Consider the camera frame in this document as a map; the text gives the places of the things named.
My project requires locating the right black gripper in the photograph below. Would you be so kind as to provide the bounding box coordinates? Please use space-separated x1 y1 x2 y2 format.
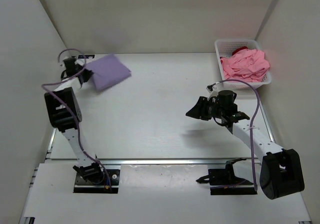
186 97 225 121

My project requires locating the purple t shirt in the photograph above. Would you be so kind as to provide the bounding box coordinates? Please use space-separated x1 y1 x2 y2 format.
86 54 132 92

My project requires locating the pink t shirt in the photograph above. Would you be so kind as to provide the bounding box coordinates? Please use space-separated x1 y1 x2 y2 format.
220 49 270 83

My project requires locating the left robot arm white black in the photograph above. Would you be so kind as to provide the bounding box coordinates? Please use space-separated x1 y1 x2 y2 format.
41 57 107 185

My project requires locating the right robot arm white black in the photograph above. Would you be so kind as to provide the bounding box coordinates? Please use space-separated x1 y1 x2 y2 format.
185 90 305 199

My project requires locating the white plastic basket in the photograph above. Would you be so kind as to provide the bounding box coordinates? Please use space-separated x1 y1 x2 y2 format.
214 39 272 88

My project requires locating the red t shirt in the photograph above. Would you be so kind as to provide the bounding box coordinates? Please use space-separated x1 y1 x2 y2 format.
232 46 249 56

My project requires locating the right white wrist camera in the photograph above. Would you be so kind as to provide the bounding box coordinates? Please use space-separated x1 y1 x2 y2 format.
206 82 220 101

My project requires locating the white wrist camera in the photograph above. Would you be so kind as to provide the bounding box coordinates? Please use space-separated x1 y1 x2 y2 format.
59 57 76 68
206 82 220 101

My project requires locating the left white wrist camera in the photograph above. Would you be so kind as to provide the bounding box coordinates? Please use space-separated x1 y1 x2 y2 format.
59 57 76 68

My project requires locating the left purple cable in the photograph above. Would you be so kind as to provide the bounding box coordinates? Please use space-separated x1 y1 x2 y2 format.
41 48 112 191

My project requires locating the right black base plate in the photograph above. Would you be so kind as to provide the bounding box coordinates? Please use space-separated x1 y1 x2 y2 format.
208 169 257 196

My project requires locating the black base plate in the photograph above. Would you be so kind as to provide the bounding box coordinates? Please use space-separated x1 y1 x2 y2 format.
73 169 121 194
208 169 257 196

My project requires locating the aluminium rail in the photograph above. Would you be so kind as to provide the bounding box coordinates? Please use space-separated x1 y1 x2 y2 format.
44 157 266 167

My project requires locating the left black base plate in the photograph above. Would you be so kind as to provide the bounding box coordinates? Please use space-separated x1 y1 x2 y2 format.
73 169 121 194

